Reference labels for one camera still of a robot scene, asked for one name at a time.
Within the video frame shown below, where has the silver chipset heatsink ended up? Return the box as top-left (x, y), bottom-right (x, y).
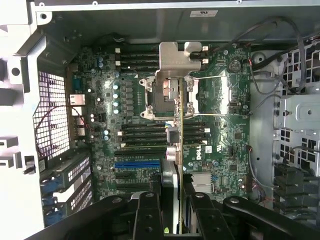
top-left (191, 172), bottom-right (216, 194)

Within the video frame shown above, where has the blue expansion slot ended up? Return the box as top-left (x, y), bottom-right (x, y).
top-left (114, 160), bottom-right (161, 169)

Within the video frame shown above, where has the green motherboard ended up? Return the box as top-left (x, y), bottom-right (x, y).
top-left (66, 43), bottom-right (252, 203)

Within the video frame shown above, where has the CPU socket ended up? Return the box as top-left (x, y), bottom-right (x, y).
top-left (138, 74), bottom-right (201, 121)

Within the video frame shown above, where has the metal socket cover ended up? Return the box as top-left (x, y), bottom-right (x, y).
top-left (193, 74), bottom-right (232, 117)

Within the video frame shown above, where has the metal disk bay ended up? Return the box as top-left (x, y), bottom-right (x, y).
top-left (273, 43), bottom-right (320, 221)

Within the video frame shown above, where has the round coin battery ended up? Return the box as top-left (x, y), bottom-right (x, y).
top-left (227, 58), bottom-right (243, 74)

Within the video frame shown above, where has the red black thin wire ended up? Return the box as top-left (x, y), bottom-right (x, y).
top-left (34, 104), bottom-right (94, 132)

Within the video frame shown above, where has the black round cable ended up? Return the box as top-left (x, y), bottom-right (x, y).
top-left (237, 16), bottom-right (307, 95)

